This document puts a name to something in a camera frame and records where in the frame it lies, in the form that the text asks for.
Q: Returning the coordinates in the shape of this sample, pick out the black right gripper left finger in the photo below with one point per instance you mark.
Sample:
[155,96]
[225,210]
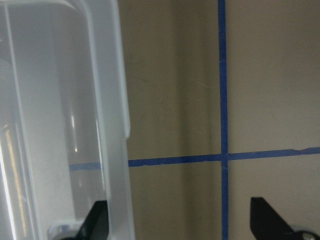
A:
[96,224]

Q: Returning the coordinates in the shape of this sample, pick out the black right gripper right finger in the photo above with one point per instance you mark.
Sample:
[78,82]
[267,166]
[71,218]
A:
[266,223]

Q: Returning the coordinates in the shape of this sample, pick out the translucent plastic box lid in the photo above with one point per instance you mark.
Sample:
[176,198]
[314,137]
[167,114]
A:
[64,119]

